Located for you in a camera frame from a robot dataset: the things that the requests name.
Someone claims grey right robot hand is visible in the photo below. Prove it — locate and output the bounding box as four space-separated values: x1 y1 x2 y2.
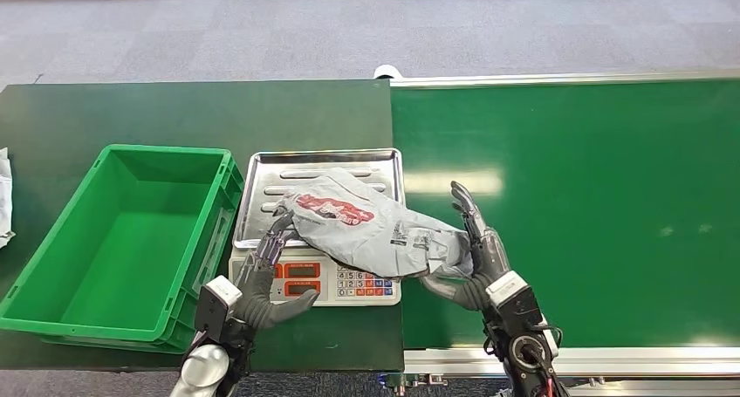
420 180 513 313

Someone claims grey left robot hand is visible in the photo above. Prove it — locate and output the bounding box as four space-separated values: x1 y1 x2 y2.
234 209 320 332

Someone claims grey plastic mailer package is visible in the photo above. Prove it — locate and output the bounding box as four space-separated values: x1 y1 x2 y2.
277 168 476 280

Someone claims green conveyor belt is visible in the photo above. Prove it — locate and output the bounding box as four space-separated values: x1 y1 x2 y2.
373 65 740 397

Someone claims white electronic scale body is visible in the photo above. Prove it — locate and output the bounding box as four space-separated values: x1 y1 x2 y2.
229 246 402 308

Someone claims steel weighing tray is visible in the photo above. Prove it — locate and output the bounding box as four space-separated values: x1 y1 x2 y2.
232 147 404 250

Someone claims green plastic crate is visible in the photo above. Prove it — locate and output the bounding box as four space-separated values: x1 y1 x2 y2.
0 144 245 355

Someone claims white plastic bag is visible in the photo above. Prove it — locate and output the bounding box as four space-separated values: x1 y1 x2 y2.
0 147 17 250

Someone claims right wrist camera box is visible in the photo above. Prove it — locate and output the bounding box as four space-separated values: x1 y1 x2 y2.
485 270 545 332

